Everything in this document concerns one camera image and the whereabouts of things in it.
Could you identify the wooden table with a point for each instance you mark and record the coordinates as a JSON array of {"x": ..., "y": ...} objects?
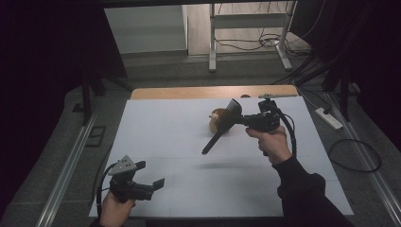
[{"x": 189, "y": 92}]

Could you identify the person's left hand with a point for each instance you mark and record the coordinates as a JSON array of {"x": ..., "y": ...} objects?
[{"x": 113, "y": 213}]

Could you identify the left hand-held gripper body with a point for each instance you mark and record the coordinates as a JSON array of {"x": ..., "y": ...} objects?
[{"x": 130, "y": 189}]

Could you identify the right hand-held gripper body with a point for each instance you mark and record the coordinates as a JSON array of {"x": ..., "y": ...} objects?
[{"x": 263, "y": 121}]

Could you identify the white power strip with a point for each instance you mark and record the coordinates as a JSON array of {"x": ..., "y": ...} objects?
[{"x": 329, "y": 118}]

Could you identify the person's right hand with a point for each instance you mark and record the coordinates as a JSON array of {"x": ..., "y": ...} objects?
[{"x": 272, "y": 145}]

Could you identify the metal floor rail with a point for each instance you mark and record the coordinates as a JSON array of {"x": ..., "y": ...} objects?
[
  {"x": 372, "y": 167},
  {"x": 66, "y": 170}
]

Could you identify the white metal stand frame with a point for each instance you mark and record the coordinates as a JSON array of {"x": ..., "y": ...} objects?
[{"x": 214, "y": 38}]

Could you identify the black tripod stand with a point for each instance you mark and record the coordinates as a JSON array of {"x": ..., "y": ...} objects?
[
  {"x": 342, "y": 85},
  {"x": 86, "y": 94}
]

